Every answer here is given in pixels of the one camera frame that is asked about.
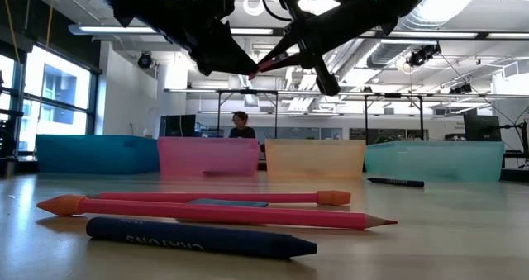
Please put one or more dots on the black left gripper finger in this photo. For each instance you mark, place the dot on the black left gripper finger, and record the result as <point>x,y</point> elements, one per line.
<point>223,57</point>

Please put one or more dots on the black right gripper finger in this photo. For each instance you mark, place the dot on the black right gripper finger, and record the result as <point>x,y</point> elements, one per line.
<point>289,42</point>
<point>297,62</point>

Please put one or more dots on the pink eraser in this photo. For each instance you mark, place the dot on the pink eraser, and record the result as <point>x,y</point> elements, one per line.
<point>266,64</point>

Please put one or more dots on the blue eraser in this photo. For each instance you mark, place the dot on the blue eraser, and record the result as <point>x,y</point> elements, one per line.
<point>227,203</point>

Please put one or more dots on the pink pencil with orange cap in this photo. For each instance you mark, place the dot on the pink pencil with orange cap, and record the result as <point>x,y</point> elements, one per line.
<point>206,214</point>
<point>165,197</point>

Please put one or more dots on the dark blue crayon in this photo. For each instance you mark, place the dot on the dark blue crayon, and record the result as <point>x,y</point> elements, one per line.
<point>396,182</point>
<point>198,238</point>

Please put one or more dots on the black ceiling spotlight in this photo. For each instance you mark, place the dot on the black ceiling spotlight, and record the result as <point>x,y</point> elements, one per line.
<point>421,55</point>
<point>144,60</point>

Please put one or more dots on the person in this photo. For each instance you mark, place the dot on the person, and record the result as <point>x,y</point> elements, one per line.
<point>241,125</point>

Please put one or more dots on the long ceiling light strip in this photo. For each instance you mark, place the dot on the long ceiling light strip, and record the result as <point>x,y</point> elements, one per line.
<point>111,29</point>

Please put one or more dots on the black computer monitor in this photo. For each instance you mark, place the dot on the black computer monitor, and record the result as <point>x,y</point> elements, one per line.
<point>177,126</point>
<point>481,128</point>

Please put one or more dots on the orange plastic bin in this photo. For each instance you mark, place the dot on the orange plastic bin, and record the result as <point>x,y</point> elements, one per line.
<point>314,158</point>

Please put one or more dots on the pink plastic bin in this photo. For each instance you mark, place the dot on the pink plastic bin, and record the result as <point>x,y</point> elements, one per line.
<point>206,156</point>

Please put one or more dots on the large window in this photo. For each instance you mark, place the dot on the large window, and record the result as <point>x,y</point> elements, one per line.
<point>58,86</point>

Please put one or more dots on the blue plastic bin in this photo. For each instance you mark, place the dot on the blue plastic bin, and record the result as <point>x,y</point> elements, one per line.
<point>95,154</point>

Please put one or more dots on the teal plastic bin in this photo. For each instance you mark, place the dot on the teal plastic bin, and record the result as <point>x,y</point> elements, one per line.
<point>434,160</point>

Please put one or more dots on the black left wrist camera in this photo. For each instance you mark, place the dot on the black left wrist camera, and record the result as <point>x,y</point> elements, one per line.
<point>221,1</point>

